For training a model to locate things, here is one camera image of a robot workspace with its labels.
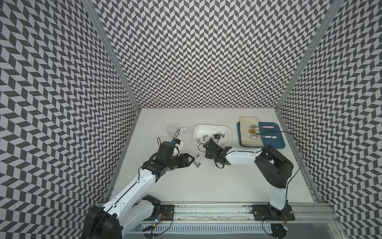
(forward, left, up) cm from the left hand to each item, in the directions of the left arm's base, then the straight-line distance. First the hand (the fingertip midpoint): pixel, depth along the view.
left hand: (190, 161), depth 79 cm
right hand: (+11, -13, -12) cm, 20 cm away
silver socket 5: (+2, -4, -10) cm, 11 cm away
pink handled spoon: (+30, -44, -10) cm, 54 cm away
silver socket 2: (+24, -20, -10) cm, 33 cm away
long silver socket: (+4, -2, -11) cm, 12 cm away
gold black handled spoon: (+27, -43, -11) cm, 52 cm away
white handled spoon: (+23, -44, -11) cm, 51 cm away
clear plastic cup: (+24, +14, -5) cm, 28 cm away
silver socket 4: (+9, -3, -11) cm, 14 cm away
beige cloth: (+35, -39, -9) cm, 53 cm away
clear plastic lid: (+23, +5, -6) cm, 24 cm away
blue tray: (+23, -54, -9) cm, 60 cm away
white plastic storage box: (+24, -7, -8) cm, 26 cm away
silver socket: (+21, -8, -9) cm, 24 cm away
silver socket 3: (+23, -22, -10) cm, 34 cm away
